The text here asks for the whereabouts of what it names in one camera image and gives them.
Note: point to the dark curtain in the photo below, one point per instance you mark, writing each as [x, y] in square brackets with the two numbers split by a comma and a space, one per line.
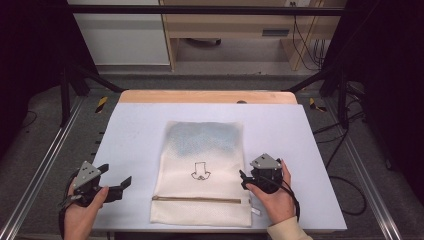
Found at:
[390, 83]
[30, 50]

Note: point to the person's left hand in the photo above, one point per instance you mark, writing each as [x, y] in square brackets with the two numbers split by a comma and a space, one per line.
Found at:
[80, 216]

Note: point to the black frame stand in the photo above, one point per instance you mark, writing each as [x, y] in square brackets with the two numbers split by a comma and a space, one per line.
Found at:
[336, 86]
[66, 90]

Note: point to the person's right hand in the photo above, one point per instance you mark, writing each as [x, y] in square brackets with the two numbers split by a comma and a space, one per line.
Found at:
[278, 203]

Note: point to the black curved object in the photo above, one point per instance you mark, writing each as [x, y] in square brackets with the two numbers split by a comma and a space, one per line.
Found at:
[205, 42]

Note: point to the light wooden desk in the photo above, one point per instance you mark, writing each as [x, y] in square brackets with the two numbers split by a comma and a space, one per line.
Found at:
[233, 23]

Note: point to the white table mat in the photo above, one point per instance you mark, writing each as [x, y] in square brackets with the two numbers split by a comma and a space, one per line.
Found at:
[133, 133]

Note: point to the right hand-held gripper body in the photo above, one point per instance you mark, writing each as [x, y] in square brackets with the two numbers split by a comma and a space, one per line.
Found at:
[266, 173]

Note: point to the white cabinet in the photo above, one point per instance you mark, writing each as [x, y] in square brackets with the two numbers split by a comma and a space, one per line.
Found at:
[123, 36]

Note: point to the aluminium floor rail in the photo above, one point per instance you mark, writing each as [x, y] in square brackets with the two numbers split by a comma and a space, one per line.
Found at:
[363, 173]
[36, 170]

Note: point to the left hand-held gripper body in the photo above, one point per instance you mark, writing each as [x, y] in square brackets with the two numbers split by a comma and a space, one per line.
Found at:
[87, 176]

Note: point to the cream mesh laundry bag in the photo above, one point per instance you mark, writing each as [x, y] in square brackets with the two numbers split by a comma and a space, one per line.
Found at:
[200, 150]

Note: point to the black horizontal frame bar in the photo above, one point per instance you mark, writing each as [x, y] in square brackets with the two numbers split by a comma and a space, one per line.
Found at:
[200, 9]

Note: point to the yellow black tape piece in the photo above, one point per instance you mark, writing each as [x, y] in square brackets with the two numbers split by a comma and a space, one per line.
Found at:
[315, 105]
[101, 104]

